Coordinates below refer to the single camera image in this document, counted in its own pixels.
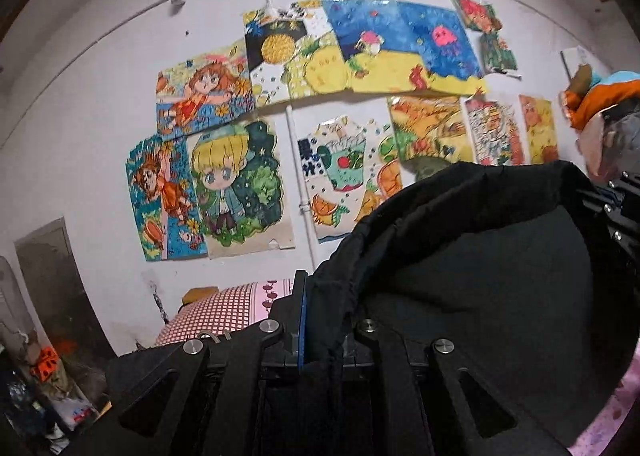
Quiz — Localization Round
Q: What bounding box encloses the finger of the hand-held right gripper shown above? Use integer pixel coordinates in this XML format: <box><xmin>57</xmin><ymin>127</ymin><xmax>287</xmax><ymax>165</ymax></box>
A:
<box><xmin>577</xmin><ymin>171</ymin><xmax>640</xmax><ymax>277</ymax></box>

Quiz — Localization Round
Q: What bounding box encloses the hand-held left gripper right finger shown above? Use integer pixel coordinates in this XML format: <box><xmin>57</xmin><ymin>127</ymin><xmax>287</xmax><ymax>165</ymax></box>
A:
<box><xmin>344</xmin><ymin>318</ymin><xmax>571</xmax><ymax>456</ymax></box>

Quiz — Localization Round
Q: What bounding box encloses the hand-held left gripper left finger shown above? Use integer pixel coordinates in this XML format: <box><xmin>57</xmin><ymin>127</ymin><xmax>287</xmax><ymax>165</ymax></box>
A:
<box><xmin>75</xmin><ymin>270</ymin><xmax>309</xmax><ymax>456</ymax></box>

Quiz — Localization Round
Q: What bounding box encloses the black jacket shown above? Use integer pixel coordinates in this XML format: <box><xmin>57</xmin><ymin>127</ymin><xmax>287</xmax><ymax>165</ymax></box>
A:
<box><xmin>305</xmin><ymin>161</ymin><xmax>640</xmax><ymax>456</ymax></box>

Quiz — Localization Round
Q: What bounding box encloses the pile of clothes, orange blue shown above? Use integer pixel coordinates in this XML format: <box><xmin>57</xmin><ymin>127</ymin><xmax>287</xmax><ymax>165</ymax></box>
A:
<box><xmin>559</xmin><ymin>65</ymin><xmax>640</xmax><ymax>132</ymax></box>

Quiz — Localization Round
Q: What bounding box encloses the red checked bedding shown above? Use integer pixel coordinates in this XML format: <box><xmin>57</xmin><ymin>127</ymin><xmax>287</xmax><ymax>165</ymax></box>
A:
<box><xmin>155</xmin><ymin>278</ymin><xmax>297</xmax><ymax>348</ymax></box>

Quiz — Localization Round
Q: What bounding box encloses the plastic-wrapped bundle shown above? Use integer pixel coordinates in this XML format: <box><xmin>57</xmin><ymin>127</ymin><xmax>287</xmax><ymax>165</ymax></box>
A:
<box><xmin>582</xmin><ymin>106</ymin><xmax>640</xmax><ymax>182</ymax></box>

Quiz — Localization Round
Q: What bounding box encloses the yellow animal drawing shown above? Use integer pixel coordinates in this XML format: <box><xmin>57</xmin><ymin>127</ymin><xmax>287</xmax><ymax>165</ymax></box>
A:
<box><xmin>518</xmin><ymin>94</ymin><xmax>561</xmax><ymax>165</ymax></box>

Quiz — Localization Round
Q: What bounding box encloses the blond child drawing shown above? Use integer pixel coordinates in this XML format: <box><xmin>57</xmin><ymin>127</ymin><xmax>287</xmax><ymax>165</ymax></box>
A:
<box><xmin>186</xmin><ymin>116</ymin><xmax>297</xmax><ymax>260</ymax></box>

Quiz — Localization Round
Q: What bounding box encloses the city pattern drawing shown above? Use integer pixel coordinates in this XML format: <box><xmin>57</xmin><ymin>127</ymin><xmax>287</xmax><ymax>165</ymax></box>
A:
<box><xmin>461</xmin><ymin>95</ymin><xmax>529</xmax><ymax>168</ymax></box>

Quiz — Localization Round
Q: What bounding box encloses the juice cup drawing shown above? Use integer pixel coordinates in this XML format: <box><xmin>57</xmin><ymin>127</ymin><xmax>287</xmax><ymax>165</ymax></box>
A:
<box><xmin>296</xmin><ymin>115</ymin><xmax>404</xmax><ymax>244</ymax></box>

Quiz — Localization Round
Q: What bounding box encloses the white paper sheet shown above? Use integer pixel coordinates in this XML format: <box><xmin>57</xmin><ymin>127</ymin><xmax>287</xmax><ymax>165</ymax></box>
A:
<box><xmin>560</xmin><ymin>46</ymin><xmax>596</xmax><ymax>83</ymax></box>

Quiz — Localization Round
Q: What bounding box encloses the blue flying girl drawing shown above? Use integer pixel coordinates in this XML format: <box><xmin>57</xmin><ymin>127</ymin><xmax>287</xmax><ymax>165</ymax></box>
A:
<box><xmin>124</xmin><ymin>132</ymin><xmax>209</xmax><ymax>263</ymax></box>

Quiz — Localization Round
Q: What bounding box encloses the pink apple-print bedsheet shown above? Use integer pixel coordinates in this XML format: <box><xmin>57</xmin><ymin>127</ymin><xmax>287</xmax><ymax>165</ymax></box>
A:
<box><xmin>570</xmin><ymin>341</ymin><xmax>640</xmax><ymax>456</ymax></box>

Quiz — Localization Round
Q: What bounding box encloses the yellow landscape drawing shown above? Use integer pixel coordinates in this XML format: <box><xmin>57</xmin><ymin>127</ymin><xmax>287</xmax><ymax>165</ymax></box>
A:
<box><xmin>386</xmin><ymin>95</ymin><xmax>477</xmax><ymax>183</ymax></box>

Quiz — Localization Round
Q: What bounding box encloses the white printed bag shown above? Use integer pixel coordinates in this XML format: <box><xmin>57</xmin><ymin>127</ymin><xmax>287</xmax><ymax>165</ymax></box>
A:
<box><xmin>47</xmin><ymin>383</ymin><xmax>103</xmax><ymax>433</ymax></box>

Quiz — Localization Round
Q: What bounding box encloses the pink jellyfish drawing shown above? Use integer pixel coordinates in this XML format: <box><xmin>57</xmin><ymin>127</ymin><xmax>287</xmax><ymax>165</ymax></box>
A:
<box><xmin>396</xmin><ymin>0</ymin><xmax>489</xmax><ymax>98</ymax></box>

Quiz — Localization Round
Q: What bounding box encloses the leaning mirror panel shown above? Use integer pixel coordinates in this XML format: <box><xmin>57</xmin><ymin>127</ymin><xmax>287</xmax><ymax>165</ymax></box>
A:
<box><xmin>14</xmin><ymin>217</ymin><xmax>118</xmax><ymax>372</ymax></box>

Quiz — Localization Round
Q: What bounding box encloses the orange-haired girl drawing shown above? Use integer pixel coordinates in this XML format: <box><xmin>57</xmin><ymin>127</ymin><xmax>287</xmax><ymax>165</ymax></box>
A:
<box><xmin>155</xmin><ymin>40</ymin><xmax>259</xmax><ymax>138</ymax></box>

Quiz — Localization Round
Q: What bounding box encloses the orange patterned object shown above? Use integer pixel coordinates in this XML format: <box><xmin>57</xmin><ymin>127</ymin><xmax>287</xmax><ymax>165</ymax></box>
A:
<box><xmin>29</xmin><ymin>345</ymin><xmax>62</xmax><ymax>383</ymax></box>

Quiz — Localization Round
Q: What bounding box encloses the yellow pineapple drawing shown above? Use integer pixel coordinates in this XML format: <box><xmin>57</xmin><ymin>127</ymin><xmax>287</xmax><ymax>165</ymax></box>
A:
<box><xmin>242</xmin><ymin>0</ymin><xmax>352</xmax><ymax>105</ymax></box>

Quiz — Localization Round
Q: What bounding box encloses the wooden bed frame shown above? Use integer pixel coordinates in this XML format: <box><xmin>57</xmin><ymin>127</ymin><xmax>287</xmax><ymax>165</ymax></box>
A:
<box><xmin>181</xmin><ymin>286</ymin><xmax>222</xmax><ymax>308</ymax></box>

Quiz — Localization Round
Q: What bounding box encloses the white wall pipe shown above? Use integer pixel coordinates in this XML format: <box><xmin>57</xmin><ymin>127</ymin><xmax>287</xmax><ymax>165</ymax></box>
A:
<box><xmin>260</xmin><ymin>0</ymin><xmax>318</xmax><ymax>273</ymax></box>

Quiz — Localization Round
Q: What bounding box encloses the group of colourful wall drawings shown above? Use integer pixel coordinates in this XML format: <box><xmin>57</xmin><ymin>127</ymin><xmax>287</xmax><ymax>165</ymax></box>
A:
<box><xmin>0</xmin><ymin>0</ymin><xmax>556</xmax><ymax>147</ymax></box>

